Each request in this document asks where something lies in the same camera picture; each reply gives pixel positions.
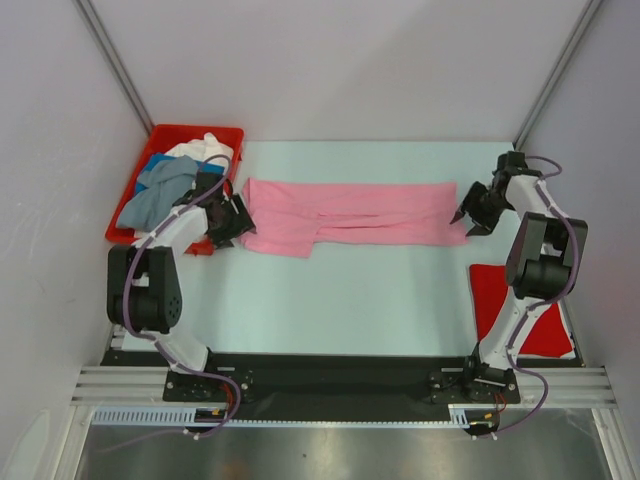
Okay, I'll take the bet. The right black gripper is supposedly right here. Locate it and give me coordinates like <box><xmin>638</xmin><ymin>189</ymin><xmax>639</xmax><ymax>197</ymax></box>
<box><xmin>451</xmin><ymin>181</ymin><xmax>511</xmax><ymax>236</ymax></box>

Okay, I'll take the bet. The pink t shirt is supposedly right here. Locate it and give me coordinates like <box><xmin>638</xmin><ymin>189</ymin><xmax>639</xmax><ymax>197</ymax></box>
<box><xmin>240</xmin><ymin>178</ymin><xmax>467</xmax><ymax>258</ymax></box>

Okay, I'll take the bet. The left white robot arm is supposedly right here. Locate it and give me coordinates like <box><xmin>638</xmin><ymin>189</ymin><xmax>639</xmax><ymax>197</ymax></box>
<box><xmin>106</xmin><ymin>172</ymin><xmax>255</xmax><ymax>400</ymax></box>

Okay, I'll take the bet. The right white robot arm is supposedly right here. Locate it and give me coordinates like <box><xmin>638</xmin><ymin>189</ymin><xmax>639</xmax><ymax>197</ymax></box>
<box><xmin>452</xmin><ymin>151</ymin><xmax>588</xmax><ymax>402</ymax></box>

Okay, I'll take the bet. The white t shirt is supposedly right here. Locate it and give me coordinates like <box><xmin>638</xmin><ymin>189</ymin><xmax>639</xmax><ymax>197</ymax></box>
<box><xmin>165</xmin><ymin>132</ymin><xmax>234</xmax><ymax>167</ymax></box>

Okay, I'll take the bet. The grey t shirt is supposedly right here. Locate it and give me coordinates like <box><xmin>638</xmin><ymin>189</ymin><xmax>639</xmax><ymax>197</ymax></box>
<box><xmin>116</xmin><ymin>177</ymin><xmax>195</xmax><ymax>232</ymax></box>

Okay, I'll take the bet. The blue t shirt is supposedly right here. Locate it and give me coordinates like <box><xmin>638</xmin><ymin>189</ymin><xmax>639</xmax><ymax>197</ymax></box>
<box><xmin>134</xmin><ymin>154</ymin><xmax>203</xmax><ymax>193</ymax></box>

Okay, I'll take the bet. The red plastic bin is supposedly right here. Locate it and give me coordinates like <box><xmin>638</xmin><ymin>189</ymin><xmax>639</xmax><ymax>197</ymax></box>
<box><xmin>105</xmin><ymin>124</ymin><xmax>245</xmax><ymax>245</ymax></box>

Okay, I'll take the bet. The red folded t shirt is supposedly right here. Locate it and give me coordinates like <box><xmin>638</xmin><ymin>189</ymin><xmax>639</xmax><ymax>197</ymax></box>
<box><xmin>469</xmin><ymin>264</ymin><xmax>576</xmax><ymax>360</ymax></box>

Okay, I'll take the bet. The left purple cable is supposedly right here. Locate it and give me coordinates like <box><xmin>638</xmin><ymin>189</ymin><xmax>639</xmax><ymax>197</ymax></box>
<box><xmin>94</xmin><ymin>154</ymin><xmax>242</xmax><ymax>454</ymax></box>

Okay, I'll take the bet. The purple cable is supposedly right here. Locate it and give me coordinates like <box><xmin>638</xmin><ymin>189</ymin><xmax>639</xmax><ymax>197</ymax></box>
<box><xmin>504</xmin><ymin>155</ymin><xmax>578</xmax><ymax>440</ymax></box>
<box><xmin>94</xmin><ymin>154</ymin><xmax>242</xmax><ymax>454</ymax></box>

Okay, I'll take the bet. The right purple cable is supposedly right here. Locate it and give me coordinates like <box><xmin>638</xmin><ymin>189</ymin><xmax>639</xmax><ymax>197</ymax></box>
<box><xmin>504</xmin><ymin>155</ymin><xmax>578</xmax><ymax>440</ymax></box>

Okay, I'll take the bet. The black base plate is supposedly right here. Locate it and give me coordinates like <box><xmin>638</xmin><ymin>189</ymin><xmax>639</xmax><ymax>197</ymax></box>
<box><xmin>99</xmin><ymin>350</ymin><xmax>584</xmax><ymax>421</ymax></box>

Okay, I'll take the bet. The aluminium frame rail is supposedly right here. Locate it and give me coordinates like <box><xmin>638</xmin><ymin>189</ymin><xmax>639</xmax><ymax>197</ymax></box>
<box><xmin>71</xmin><ymin>366</ymin><xmax>617</xmax><ymax>409</ymax></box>

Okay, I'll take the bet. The right slotted cable duct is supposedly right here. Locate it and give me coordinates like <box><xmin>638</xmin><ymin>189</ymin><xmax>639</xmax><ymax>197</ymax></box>
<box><xmin>448</xmin><ymin>404</ymin><xmax>500</xmax><ymax>426</ymax></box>

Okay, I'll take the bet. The slotted cable duct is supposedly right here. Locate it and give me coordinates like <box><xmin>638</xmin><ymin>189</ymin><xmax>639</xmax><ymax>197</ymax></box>
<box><xmin>92</xmin><ymin>406</ymin><xmax>227</xmax><ymax>427</ymax></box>
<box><xmin>448</xmin><ymin>404</ymin><xmax>500</xmax><ymax>426</ymax></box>

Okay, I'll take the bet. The left slotted cable duct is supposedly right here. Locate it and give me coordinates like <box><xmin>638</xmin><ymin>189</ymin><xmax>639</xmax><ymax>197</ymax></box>
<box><xmin>92</xmin><ymin>406</ymin><xmax>227</xmax><ymax>427</ymax></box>

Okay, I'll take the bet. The right aluminium corner post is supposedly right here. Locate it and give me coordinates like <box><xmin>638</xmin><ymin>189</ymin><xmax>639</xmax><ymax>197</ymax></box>
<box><xmin>512</xmin><ymin>0</ymin><xmax>606</xmax><ymax>150</ymax></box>

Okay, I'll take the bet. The aluminium corner post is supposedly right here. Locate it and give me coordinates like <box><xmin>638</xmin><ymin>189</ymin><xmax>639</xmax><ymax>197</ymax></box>
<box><xmin>72</xmin><ymin>0</ymin><xmax>155</xmax><ymax>136</ymax></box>
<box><xmin>512</xmin><ymin>0</ymin><xmax>606</xmax><ymax>150</ymax></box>

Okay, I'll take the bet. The left aluminium corner post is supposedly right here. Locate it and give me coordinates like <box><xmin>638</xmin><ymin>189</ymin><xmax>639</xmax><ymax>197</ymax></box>
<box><xmin>72</xmin><ymin>0</ymin><xmax>155</xmax><ymax>136</ymax></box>

